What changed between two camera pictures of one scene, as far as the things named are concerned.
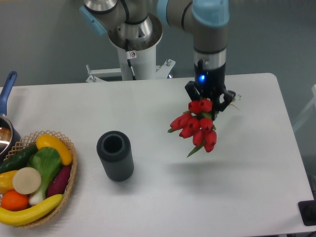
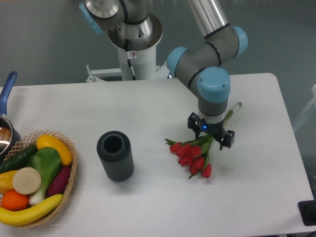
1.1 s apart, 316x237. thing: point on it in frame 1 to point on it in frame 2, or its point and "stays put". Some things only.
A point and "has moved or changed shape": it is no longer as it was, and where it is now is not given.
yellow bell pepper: x=6 y=182 stays put
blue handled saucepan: x=9 y=140 stays put
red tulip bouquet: x=196 y=123 has moved or changed shape
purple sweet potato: x=59 y=180 stays put
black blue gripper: x=210 y=78 to x=224 y=138
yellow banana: x=14 y=217 stays put
